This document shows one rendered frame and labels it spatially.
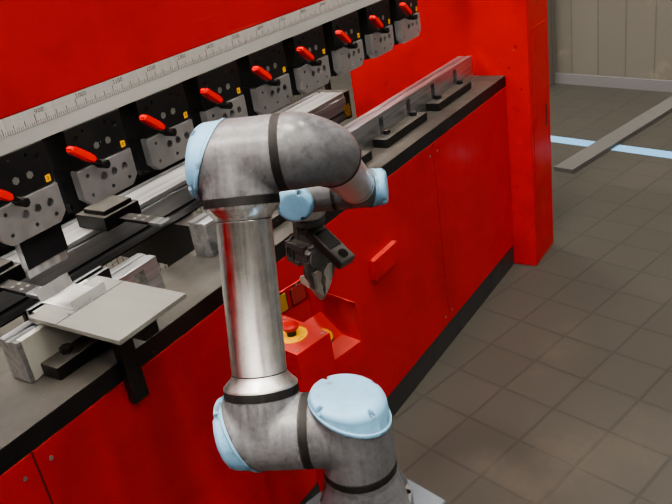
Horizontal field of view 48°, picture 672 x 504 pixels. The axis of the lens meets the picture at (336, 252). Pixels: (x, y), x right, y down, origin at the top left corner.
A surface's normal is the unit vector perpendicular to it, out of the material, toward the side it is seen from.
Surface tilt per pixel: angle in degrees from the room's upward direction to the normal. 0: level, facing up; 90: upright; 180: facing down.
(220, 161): 71
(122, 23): 90
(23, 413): 0
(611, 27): 90
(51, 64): 90
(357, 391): 7
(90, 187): 90
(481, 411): 0
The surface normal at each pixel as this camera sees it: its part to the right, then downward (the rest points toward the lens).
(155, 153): 0.84, 0.12
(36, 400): -0.15, -0.89
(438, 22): -0.53, 0.44
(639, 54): -0.72, 0.40
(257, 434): -0.10, 0.05
